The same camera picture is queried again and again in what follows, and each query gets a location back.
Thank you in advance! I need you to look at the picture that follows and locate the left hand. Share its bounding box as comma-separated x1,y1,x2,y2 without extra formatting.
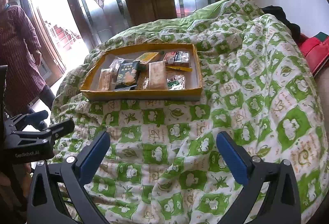
1,163,32,198

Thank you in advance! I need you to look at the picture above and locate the small beige cracker pack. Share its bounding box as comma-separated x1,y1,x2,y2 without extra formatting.
98,68,113,91

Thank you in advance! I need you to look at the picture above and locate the green cracker pack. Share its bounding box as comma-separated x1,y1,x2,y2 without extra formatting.
135,70,149,90

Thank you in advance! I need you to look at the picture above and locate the white label tea cake pack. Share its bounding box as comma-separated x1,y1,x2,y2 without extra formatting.
109,57,125,75

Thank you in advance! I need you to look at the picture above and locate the green white patterned quilt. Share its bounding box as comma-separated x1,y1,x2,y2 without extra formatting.
51,0,328,223

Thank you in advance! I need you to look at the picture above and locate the plain beige cracker pack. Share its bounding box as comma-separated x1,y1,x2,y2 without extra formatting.
148,61,168,90

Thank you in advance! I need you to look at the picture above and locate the dark green snack pouch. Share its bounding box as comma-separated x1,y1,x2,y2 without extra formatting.
114,61,140,90

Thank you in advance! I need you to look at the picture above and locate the yellow cardboard box tray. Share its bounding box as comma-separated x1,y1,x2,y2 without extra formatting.
80,43,202,102

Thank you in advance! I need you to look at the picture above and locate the round cracker pack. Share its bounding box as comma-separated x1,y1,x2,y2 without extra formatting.
167,71,186,90

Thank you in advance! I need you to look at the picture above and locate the yellow red cracker pack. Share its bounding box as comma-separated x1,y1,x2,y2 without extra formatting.
163,51,192,72

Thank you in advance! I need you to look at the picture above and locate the yellow label cracker pack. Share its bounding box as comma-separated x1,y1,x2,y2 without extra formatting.
134,51,161,65

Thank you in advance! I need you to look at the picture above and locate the dark garment behind quilt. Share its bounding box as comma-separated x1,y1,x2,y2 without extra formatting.
262,5,301,42

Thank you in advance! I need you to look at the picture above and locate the person in red coat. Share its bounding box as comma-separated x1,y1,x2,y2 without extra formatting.
1,0,55,115

